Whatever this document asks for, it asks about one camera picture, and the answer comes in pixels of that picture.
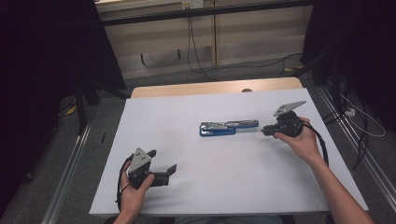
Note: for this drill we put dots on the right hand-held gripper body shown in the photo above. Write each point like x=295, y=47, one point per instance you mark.
x=289, y=124

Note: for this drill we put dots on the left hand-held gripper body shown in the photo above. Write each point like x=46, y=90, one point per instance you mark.
x=140, y=161

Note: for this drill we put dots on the blue stapler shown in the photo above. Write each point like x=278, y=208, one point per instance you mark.
x=218, y=129

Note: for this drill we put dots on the person's right hand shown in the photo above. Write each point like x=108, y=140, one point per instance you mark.
x=306, y=146

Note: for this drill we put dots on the person's left hand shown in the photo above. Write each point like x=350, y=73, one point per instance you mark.
x=134, y=199

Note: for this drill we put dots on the dark round table grommet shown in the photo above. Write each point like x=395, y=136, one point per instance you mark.
x=247, y=90

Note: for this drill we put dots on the small black floor object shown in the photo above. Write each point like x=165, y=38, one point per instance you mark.
x=103, y=137

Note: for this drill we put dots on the white table cover board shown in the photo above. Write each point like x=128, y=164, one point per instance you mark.
x=218, y=180

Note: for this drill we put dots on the white power strip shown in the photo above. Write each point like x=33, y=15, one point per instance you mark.
x=350, y=112

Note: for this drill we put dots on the wooden table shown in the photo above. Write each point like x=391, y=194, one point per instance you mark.
x=202, y=87

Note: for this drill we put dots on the person's grey clothing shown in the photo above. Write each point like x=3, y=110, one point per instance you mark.
x=230, y=220

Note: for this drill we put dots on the black metal stand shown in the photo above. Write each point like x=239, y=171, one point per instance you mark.
x=82, y=105

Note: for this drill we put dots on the beige wooden cabinet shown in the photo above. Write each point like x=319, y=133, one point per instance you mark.
x=249, y=40

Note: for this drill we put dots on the black curtain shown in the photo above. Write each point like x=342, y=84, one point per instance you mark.
x=361, y=46
x=37, y=62

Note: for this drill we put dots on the black horizontal bar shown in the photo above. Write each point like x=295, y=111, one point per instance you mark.
x=202, y=13

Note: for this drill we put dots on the aluminium floor rail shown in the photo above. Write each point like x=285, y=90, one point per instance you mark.
x=67, y=174
x=358, y=146

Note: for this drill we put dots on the white wall socket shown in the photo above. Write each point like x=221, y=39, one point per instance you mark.
x=193, y=3

